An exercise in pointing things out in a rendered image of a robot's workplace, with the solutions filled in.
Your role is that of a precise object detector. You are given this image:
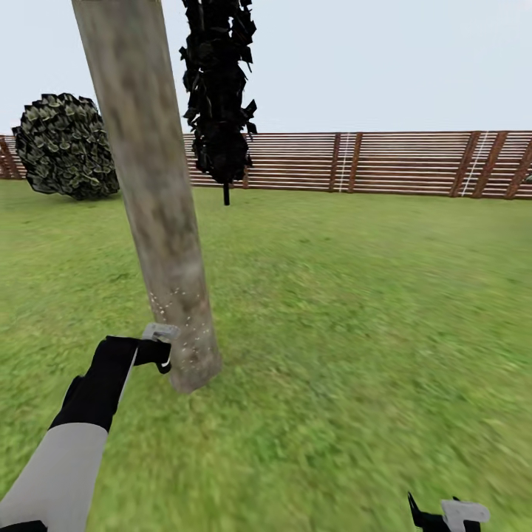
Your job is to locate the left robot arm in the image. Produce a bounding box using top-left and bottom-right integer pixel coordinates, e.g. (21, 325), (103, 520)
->
(0, 320), (180, 532)

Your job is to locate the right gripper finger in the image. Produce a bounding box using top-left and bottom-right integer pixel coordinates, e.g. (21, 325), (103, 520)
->
(408, 491), (422, 528)

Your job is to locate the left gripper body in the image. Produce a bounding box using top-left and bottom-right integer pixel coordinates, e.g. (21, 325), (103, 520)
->
(140, 340), (171, 364)

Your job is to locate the pesticide atomizer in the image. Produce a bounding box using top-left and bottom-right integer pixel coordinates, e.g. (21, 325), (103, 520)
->
(156, 361), (171, 375)

